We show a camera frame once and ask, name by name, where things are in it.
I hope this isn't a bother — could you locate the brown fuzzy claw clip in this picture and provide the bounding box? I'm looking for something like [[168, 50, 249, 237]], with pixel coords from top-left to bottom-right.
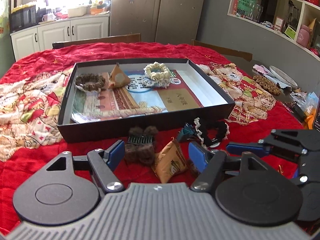
[[124, 126, 158, 165], [187, 159, 200, 177]]

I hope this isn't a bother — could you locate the black white-trimmed scrunchie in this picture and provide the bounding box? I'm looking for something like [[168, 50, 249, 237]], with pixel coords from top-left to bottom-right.
[[194, 118, 229, 148]]

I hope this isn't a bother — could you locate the teal binder clip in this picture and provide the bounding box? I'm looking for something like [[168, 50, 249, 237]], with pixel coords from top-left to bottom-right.
[[176, 123, 195, 142]]

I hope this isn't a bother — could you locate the brown braided scrunchie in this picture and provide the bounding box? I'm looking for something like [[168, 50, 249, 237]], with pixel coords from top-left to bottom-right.
[[75, 74, 106, 92]]

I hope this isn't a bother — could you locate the brown pyramid paper packet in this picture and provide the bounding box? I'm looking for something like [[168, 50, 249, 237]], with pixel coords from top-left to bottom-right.
[[108, 62, 131, 89]]

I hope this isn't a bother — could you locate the light blue knitted scrunchie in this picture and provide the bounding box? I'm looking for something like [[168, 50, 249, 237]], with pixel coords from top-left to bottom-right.
[[142, 77, 171, 89]]

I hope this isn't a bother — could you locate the cream knitted scrunchie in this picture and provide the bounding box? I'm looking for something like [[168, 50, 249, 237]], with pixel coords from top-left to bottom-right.
[[143, 62, 171, 81]]

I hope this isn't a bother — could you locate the wooden bead trivet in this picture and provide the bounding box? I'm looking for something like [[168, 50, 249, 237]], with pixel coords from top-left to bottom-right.
[[253, 75, 281, 96]]

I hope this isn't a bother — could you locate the black shallow cardboard box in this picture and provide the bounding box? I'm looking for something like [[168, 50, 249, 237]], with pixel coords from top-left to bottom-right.
[[58, 58, 235, 143]]

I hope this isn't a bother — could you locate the grey ceramic plate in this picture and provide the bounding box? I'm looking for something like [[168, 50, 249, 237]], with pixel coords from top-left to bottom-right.
[[269, 66, 298, 89]]

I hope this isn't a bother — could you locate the pink scalloped paper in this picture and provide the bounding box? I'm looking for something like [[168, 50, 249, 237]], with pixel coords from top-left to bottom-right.
[[253, 64, 269, 75]]

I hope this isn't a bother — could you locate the red quilted bear blanket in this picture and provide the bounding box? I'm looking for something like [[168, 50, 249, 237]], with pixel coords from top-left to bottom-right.
[[1, 42, 303, 235]]

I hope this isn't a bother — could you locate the pink thermos bottle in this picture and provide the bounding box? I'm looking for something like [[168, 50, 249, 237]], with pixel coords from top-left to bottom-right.
[[297, 24, 313, 48]]

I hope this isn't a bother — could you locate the dark wooden chair back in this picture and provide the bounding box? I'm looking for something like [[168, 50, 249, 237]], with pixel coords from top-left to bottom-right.
[[52, 33, 141, 49]]

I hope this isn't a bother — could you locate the white kitchen cabinet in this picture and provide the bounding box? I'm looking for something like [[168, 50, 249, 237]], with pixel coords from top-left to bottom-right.
[[10, 14, 110, 61]]

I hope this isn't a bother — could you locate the green paper sign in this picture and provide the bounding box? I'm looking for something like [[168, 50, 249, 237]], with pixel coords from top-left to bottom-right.
[[236, 0, 257, 17]]

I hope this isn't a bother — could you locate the orange bowl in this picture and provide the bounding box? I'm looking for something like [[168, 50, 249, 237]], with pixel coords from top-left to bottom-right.
[[90, 7, 106, 15]]

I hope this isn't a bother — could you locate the beige plastic basin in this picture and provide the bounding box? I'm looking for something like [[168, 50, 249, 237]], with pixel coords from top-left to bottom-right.
[[67, 5, 87, 18]]

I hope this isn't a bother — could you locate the white mug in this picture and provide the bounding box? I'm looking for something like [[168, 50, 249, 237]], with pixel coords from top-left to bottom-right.
[[42, 14, 48, 22]]

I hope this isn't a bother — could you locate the steel double-door refrigerator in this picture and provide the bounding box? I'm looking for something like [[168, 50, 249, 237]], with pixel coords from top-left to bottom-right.
[[110, 0, 204, 44]]

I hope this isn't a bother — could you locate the black microwave oven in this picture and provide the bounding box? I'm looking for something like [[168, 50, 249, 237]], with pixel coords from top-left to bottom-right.
[[9, 5, 37, 33]]

